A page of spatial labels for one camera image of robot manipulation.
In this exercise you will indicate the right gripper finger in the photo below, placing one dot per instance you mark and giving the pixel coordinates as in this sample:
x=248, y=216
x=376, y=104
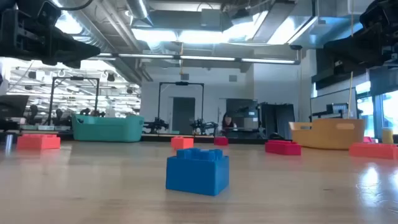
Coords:
x=367, y=62
x=354, y=46

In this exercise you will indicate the long orange block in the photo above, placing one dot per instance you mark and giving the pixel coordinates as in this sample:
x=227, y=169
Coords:
x=373, y=151
x=38, y=142

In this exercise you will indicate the long red block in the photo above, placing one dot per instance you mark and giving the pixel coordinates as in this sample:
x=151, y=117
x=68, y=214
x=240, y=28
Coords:
x=283, y=148

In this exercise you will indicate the small orange block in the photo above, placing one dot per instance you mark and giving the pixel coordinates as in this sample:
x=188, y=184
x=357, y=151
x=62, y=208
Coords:
x=182, y=143

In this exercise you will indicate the small red block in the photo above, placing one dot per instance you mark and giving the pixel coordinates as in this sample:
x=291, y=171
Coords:
x=220, y=141

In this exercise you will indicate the small blue block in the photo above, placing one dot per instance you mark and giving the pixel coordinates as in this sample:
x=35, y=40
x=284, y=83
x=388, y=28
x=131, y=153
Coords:
x=197, y=174

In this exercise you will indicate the black background robot arm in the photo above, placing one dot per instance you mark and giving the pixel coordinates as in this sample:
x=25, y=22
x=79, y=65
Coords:
x=157, y=126
x=203, y=127

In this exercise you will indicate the black background equipment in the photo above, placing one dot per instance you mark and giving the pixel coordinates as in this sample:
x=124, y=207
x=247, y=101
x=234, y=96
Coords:
x=335, y=109

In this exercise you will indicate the black monitor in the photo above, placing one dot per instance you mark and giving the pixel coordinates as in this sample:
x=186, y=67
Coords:
x=12, y=105

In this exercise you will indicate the teal plastic bin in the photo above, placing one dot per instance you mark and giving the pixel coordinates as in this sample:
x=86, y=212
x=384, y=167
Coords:
x=107, y=129

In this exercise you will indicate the yellow cup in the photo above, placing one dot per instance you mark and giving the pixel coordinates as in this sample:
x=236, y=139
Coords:
x=387, y=136

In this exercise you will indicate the red background object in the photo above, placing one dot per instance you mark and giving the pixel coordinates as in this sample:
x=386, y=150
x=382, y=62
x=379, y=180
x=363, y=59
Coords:
x=368, y=139

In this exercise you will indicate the yellow plastic bin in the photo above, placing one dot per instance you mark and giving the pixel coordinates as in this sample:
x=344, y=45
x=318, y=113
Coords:
x=326, y=133

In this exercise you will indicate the black cabinet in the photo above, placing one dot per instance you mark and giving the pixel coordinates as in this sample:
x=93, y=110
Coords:
x=280, y=121

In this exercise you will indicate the grey door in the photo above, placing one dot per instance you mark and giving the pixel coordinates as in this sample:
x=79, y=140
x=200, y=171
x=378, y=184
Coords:
x=183, y=115

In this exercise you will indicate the person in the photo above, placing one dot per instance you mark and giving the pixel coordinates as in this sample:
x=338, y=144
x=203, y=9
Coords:
x=228, y=122

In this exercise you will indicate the black gantry frame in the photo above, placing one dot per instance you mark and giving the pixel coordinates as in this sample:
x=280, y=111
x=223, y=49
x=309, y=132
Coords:
x=74, y=78
x=181, y=83

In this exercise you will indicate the black table frame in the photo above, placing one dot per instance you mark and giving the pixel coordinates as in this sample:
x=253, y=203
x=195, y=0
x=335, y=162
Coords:
x=203, y=140

